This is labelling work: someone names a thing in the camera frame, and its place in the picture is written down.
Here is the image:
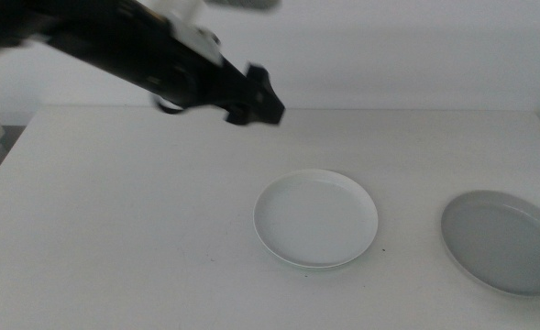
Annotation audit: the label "white shallow bowl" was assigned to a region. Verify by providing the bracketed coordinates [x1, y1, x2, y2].
[252, 168, 380, 269]

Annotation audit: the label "grey shallow bowl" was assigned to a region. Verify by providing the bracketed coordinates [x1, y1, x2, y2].
[440, 190, 540, 297]

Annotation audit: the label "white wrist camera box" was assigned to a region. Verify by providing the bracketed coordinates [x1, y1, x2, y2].
[157, 0, 224, 66]

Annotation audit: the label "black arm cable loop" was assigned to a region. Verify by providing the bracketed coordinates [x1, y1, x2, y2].
[152, 93, 186, 116]

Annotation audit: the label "grey camera cable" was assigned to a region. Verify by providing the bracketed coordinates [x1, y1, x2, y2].
[204, 0, 282, 11]

